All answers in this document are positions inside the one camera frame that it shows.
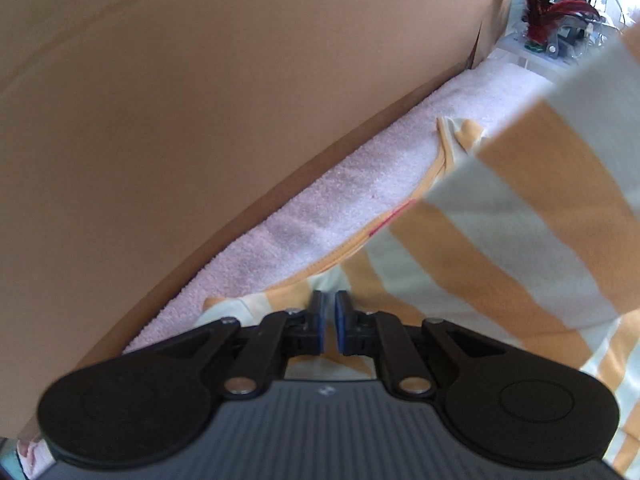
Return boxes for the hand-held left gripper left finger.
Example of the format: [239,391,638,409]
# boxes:
[155,290,323,401]

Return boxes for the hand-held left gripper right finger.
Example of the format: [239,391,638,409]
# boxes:
[334,290,506,401]

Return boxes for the orange white striped shirt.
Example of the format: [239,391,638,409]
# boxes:
[192,25,640,478]

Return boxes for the pink fluffy blanket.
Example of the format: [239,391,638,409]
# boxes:
[122,57,557,357]

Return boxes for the large cardboard box two labels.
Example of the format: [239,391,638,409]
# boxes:
[0,0,507,442]

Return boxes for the white side table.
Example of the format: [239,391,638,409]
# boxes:
[492,30,617,87]

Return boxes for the taped cardboard box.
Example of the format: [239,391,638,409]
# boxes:
[467,0,517,70]

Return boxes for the grey metal device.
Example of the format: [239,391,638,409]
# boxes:
[545,19,602,59]

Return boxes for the red-leaved potted plant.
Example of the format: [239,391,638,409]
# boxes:
[517,0,601,56]

